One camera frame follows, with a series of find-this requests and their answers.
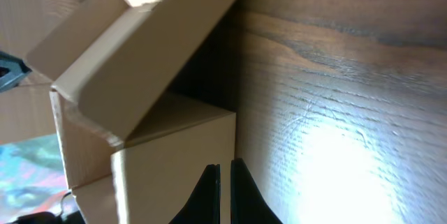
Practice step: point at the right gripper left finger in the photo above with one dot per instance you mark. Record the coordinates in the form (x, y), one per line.
(202, 199)

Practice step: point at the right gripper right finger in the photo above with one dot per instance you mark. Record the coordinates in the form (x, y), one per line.
(246, 202)

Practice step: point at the cardboard box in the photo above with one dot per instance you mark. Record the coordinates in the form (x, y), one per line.
(132, 151)

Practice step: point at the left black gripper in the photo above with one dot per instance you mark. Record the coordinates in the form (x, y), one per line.
(13, 71)

